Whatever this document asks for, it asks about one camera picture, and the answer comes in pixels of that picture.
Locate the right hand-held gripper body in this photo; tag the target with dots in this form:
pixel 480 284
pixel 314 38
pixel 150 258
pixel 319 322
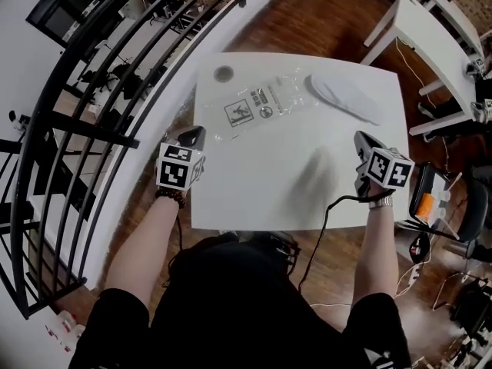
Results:
pixel 388 167

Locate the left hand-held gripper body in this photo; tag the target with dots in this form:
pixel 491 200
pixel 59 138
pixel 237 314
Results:
pixel 173 171

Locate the white slipper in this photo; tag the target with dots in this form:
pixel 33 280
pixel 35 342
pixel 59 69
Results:
pixel 346 98

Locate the clear plastic packaging bag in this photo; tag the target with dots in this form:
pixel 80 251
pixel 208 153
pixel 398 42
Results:
pixel 276 102

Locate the person's right forearm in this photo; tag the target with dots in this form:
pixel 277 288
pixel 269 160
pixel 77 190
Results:
pixel 374 252

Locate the person's left forearm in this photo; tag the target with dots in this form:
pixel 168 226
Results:
pixel 138 260

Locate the person's right hand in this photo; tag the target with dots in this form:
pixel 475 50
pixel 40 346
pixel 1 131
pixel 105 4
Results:
pixel 378 188

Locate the silver wristwatch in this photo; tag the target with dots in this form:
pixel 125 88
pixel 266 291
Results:
pixel 380 204

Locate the orange packet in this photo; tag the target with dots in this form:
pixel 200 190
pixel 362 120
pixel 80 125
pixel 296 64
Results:
pixel 426 206

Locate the round grey table grommet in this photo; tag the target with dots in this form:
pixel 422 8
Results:
pixel 224 74

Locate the black folding chair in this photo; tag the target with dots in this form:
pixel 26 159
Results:
pixel 474 206

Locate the white power strip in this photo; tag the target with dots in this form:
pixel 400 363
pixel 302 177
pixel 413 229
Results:
pixel 414 274

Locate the long white table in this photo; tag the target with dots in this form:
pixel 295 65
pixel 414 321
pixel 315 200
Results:
pixel 430 33

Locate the person's black clothing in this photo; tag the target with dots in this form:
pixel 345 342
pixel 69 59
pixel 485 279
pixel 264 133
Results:
pixel 230 313

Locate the black cabinet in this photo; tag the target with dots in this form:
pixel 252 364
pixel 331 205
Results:
pixel 57 17

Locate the row of white bottles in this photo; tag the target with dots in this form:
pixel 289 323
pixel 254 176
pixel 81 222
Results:
pixel 71 329

